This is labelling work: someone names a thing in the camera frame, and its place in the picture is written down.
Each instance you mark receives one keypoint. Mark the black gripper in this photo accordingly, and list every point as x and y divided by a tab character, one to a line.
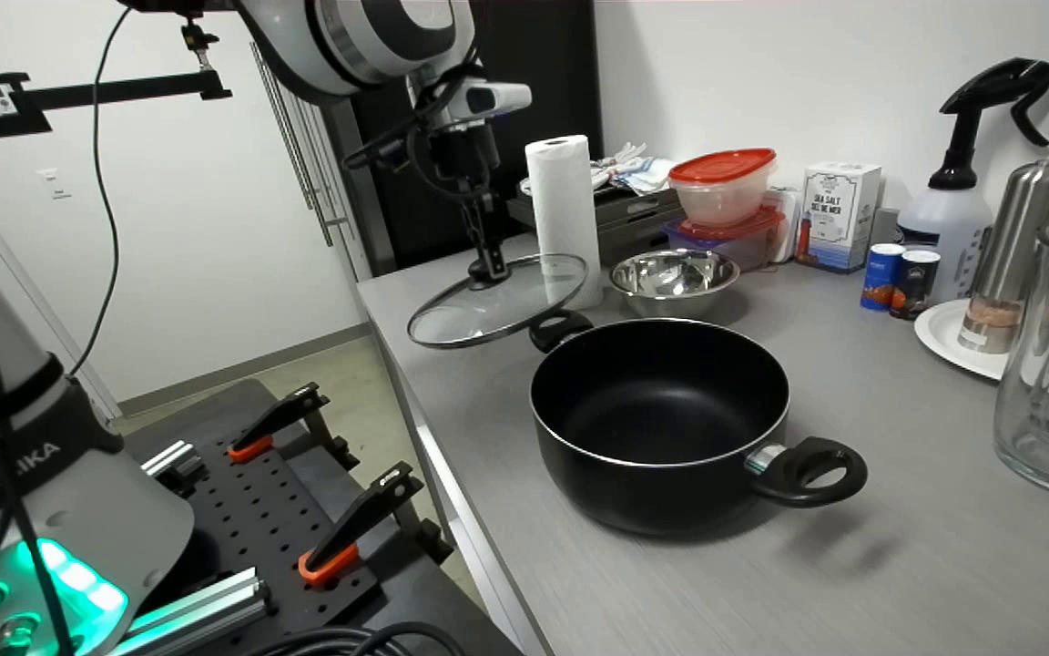
467	154

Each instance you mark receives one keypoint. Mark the glass lid with black knob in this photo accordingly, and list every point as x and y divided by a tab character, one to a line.
510	313

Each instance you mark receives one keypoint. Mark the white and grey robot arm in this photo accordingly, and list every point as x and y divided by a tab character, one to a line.
353	39

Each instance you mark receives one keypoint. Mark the grey robot base with light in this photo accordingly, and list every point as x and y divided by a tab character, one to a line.
62	512

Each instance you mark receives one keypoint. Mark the clear container with red lid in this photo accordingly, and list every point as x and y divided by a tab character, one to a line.
744	245
727	186

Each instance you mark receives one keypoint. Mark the white paper towel roll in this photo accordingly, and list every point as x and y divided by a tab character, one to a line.
561	205

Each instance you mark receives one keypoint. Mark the crumpled white plastic wrap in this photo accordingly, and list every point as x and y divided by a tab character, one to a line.
637	168

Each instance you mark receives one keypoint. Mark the stainless steel bowl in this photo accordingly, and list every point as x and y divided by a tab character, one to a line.
673	283

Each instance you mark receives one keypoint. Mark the black clamp with orange tip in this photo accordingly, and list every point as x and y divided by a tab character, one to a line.
360	522
274	426

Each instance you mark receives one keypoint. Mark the white and blue carton box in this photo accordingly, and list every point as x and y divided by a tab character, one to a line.
840	220

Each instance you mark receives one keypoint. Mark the black perforated mounting board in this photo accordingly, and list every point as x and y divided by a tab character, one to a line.
270	522

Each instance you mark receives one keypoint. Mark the blue spice jar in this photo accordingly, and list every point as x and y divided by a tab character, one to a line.
881	279

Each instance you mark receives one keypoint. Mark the dark spice jar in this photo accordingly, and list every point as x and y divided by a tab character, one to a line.
918	287

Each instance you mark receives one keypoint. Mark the spray bottle with black trigger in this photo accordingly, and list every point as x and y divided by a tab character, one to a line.
948	231

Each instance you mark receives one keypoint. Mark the white round plate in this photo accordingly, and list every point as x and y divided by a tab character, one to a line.
948	333

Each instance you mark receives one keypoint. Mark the steel spice grinder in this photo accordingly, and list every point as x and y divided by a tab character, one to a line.
1016	243

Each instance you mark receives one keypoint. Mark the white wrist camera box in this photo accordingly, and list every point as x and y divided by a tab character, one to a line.
490	101

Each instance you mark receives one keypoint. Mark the small silver metal bracket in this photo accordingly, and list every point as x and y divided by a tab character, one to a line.
168	460

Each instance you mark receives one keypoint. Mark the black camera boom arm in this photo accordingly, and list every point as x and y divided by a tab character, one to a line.
111	93

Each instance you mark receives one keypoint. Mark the aluminium profile rail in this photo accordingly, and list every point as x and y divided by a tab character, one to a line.
201	608

